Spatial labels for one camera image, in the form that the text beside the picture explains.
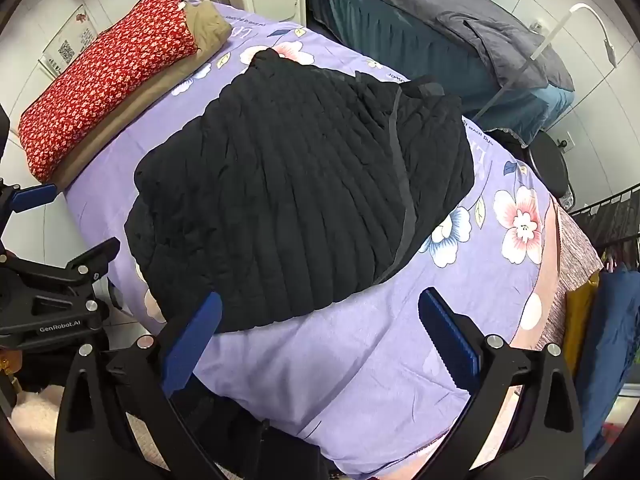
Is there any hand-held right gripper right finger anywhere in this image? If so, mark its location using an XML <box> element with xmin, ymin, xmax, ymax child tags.
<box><xmin>417</xmin><ymin>287</ymin><xmax>586</xmax><ymax>480</ymax></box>

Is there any yellow hanging garment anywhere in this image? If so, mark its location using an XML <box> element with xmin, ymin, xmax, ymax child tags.
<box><xmin>565</xmin><ymin>270</ymin><xmax>601</xmax><ymax>376</ymax></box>

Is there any brown folded blanket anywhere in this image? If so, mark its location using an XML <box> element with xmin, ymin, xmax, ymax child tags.
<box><xmin>50</xmin><ymin>0</ymin><xmax>233</xmax><ymax>191</ymax></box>

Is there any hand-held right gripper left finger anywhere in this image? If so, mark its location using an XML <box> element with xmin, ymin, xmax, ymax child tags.
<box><xmin>55</xmin><ymin>290</ymin><xmax>223</xmax><ymax>480</ymax></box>

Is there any mottled pink grey sheet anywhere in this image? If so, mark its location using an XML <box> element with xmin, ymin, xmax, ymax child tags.
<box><xmin>515</xmin><ymin>195</ymin><xmax>603</xmax><ymax>356</ymax></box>

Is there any black wire clothes rack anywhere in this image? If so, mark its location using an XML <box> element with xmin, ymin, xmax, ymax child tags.
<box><xmin>570</xmin><ymin>187</ymin><xmax>640</xmax><ymax>261</ymax></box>

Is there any purple floral blanket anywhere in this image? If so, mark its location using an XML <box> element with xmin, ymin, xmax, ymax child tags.
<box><xmin>65</xmin><ymin>0</ymin><xmax>563</xmax><ymax>476</ymax></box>

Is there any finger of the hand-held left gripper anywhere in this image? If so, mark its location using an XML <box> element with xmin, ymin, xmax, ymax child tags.
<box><xmin>0</xmin><ymin>177</ymin><xmax>60</xmax><ymax>221</ymax></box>
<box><xmin>0</xmin><ymin>237</ymin><xmax>122</xmax><ymax>287</ymax></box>

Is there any dark teal bed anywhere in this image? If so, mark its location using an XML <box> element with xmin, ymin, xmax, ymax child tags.
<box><xmin>306</xmin><ymin>0</ymin><xmax>576</xmax><ymax>136</ymax></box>

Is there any black quilted jacket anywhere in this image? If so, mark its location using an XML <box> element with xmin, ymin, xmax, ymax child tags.
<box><xmin>124</xmin><ymin>50</ymin><xmax>476</xmax><ymax>333</ymax></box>

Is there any grey quilt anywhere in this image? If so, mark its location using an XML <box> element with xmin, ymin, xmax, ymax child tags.
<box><xmin>335</xmin><ymin>0</ymin><xmax>576</xmax><ymax>93</ymax></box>

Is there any paper notice on wall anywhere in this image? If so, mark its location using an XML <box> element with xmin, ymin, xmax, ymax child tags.
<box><xmin>40</xmin><ymin>5</ymin><xmax>98</xmax><ymax>81</ymax></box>

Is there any white fluffy cloth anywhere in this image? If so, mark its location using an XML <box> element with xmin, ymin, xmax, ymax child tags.
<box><xmin>10</xmin><ymin>390</ymin><xmax>66</xmax><ymax>461</ymax></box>

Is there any white gooseneck lamp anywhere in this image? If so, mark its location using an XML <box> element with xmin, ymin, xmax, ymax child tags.
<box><xmin>480</xmin><ymin>3</ymin><xmax>618</xmax><ymax>118</ymax></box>

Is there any black round stool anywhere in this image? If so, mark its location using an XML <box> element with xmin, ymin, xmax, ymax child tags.
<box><xmin>530</xmin><ymin>132</ymin><xmax>573</xmax><ymax>201</ymax></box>

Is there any blue hanging garment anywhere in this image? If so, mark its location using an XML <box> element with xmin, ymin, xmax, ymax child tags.
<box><xmin>575</xmin><ymin>265</ymin><xmax>640</xmax><ymax>466</ymax></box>

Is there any red floral pillow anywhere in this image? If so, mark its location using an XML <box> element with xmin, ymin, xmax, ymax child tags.
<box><xmin>19</xmin><ymin>0</ymin><xmax>199</xmax><ymax>183</ymax></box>

